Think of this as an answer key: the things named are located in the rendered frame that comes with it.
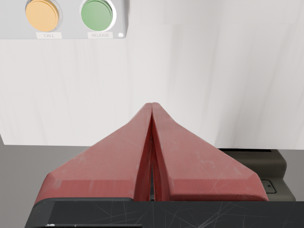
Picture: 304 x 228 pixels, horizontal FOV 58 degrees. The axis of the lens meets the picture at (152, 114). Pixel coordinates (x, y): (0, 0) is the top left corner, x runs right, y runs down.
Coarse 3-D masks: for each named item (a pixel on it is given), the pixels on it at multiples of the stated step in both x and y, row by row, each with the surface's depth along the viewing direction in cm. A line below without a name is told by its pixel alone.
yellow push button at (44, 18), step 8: (40, 0) 34; (48, 0) 35; (32, 8) 34; (40, 8) 34; (48, 8) 34; (56, 8) 35; (32, 16) 35; (40, 16) 35; (48, 16) 35; (56, 16) 35; (32, 24) 35; (40, 24) 35; (48, 24) 35; (56, 24) 36
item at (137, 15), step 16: (128, 0) 44; (144, 0) 44; (160, 0) 44; (176, 0) 44; (192, 0) 45; (208, 0) 45; (224, 0) 45; (240, 0) 45; (256, 0) 45; (272, 0) 45; (288, 0) 45; (128, 16) 46; (144, 16) 46; (160, 16) 46; (176, 16) 46; (192, 16) 46; (208, 16) 46; (224, 16) 46; (240, 16) 46; (256, 16) 46; (272, 16) 46; (288, 16) 46
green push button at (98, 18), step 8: (88, 0) 34; (96, 0) 34; (104, 0) 35; (88, 8) 34; (96, 8) 34; (104, 8) 34; (88, 16) 35; (96, 16) 35; (104, 16) 35; (112, 16) 35; (88, 24) 36; (96, 24) 36; (104, 24) 36
